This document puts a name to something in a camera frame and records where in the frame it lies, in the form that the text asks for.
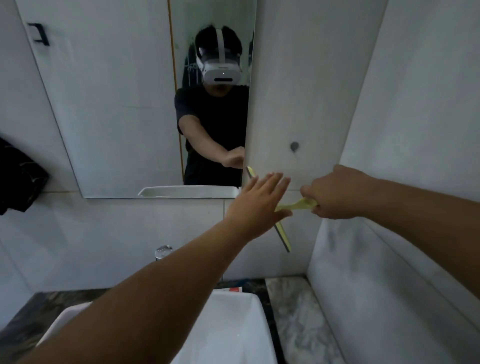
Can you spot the person's right hand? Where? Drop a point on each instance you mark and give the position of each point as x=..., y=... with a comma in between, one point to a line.
x=341, y=193

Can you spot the grey round wall hook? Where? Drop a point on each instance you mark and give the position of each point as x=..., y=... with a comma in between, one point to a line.
x=294, y=146

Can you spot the person's left forearm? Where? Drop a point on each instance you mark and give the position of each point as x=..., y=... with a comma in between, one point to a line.
x=142, y=307

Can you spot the white ceramic sink basin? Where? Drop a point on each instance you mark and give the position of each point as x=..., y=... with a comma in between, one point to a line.
x=225, y=330

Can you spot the chrome faucet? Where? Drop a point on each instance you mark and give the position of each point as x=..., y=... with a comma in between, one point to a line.
x=164, y=252

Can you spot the red white toothpaste tube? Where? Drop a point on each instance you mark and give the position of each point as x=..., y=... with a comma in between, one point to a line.
x=230, y=289

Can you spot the rectangular wall mirror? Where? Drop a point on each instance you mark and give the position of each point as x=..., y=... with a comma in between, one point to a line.
x=112, y=93

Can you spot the person's left hand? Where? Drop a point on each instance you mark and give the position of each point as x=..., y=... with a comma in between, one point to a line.
x=255, y=210

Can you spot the yellow squeegee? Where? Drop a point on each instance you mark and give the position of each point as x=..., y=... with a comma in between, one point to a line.
x=300, y=204

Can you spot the black striped cloth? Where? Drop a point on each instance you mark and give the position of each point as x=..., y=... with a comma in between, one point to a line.
x=18, y=176

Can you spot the person's right forearm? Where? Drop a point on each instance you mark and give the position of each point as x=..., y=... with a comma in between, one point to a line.
x=431, y=232

